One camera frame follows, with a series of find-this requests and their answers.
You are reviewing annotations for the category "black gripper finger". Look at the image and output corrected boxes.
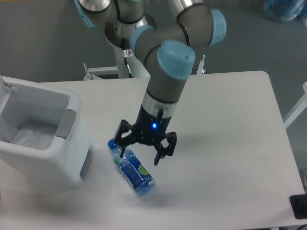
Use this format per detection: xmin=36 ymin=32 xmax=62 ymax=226
xmin=153 ymin=131 xmax=177 ymax=166
xmin=114 ymin=119 xmax=136 ymax=157

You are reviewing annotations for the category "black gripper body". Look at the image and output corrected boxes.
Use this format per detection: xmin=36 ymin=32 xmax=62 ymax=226
xmin=132 ymin=106 xmax=173 ymax=145

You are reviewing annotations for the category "white plastic bag wrapper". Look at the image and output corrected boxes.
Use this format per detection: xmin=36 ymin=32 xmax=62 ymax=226
xmin=11 ymin=122 xmax=57 ymax=150

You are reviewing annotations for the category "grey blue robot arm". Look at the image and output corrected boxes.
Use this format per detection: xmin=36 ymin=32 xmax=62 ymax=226
xmin=75 ymin=0 xmax=227 ymax=164

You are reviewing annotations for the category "white trash can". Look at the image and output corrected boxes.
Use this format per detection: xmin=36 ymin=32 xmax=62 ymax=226
xmin=0 ymin=77 xmax=93 ymax=188

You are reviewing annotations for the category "blue plastic water bottle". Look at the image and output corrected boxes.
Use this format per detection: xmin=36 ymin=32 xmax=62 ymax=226
xmin=107 ymin=138 xmax=155 ymax=196

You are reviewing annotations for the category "black device at table edge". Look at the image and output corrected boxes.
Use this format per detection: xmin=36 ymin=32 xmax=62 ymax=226
xmin=289 ymin=194 xmax=307 ymax=219

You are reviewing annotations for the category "blue plastic bag background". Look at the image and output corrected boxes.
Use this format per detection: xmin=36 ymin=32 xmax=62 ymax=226
xmin=263 ymin=0 xmax=307 ymax=23

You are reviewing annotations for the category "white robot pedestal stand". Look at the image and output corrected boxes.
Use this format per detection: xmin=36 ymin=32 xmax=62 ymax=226
xmin=83 ymin=13 xmax=159 ymax=81

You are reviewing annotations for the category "white frame bar right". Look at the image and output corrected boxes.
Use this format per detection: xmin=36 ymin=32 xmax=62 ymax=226
xmin=283 ymin=82 xmax=307 ymax=129

